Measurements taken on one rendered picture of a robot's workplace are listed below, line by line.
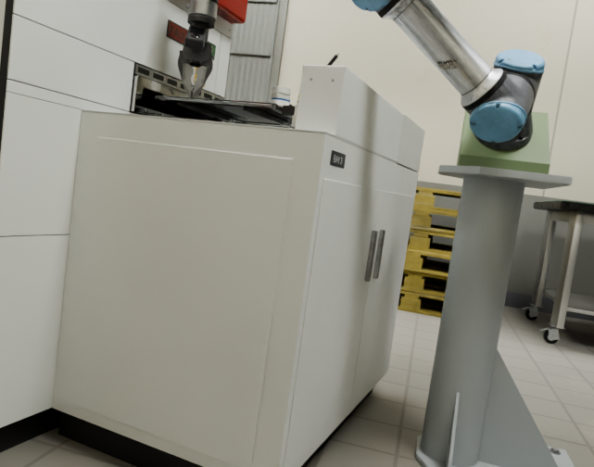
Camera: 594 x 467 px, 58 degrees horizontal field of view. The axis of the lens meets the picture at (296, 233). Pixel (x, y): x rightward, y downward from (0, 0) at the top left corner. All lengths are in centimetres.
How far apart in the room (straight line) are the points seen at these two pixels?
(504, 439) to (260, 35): 399
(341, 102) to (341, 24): 374
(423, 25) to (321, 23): 363
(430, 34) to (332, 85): 27
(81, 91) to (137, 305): 52
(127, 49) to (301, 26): 350
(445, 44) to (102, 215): 87
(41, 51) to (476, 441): 145
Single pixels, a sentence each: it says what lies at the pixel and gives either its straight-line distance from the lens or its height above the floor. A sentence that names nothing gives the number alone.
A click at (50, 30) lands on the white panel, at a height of 97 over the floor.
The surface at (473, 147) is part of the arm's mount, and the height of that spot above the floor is 87.
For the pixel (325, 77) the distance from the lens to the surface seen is 113.
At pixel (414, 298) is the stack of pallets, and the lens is 361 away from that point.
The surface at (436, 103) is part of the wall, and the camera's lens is 461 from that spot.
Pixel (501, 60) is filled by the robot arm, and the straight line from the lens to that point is 143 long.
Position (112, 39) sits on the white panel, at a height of 101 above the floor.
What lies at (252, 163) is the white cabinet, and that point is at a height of 74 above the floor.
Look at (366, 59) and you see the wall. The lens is 473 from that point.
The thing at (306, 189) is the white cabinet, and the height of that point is 70.
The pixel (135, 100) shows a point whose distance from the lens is 152.
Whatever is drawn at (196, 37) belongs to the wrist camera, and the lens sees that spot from 143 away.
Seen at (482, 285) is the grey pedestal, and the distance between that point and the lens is 150.
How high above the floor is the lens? 70
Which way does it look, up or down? 5 degrees down
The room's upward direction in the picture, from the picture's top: 8 degrees clockwise
